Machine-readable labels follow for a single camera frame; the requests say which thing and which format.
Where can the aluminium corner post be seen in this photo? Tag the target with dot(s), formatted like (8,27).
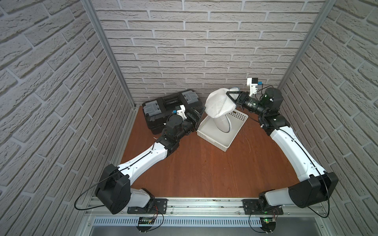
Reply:
(316,25)
(93,17)

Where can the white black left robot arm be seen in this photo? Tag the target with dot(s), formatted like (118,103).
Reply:
(114,189)

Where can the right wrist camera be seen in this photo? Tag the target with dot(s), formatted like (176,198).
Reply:
(253,84)

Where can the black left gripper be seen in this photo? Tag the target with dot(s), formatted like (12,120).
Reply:
(195,117)

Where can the black plastic toolbox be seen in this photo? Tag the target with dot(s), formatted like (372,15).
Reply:
(156,112)

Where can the white perforated plastic basket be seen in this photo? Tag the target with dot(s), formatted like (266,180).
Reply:
(209,131)

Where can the right aluminium corner post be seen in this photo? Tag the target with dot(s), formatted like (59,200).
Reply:
(316,25)

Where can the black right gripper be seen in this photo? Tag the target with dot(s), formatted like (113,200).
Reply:
(242,98)

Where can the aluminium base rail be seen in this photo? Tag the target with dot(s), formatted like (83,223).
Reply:
(179,216)

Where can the right controller board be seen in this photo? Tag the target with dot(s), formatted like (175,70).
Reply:
(268,225)

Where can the left aluminium corner post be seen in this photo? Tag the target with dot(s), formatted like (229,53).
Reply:
(93,17)

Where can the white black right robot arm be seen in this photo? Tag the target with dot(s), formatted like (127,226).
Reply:
(315,183)

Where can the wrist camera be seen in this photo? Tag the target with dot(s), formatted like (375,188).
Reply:
(253,84)
(180,111)

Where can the controller board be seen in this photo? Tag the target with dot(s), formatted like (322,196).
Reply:
(268,225)
(145,224)

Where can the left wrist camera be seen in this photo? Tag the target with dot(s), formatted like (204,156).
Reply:
(180,111)

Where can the left controller board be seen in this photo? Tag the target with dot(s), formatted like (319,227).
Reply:
(145,224)

